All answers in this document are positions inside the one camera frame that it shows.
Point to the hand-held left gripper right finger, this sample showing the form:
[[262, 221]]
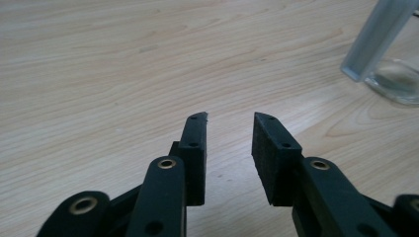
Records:
[[280, 164]]

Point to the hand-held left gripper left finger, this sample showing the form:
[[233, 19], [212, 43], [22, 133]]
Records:
[[192, 164]]

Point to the clear glass jar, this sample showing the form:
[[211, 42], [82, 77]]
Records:
[[397, 80]]

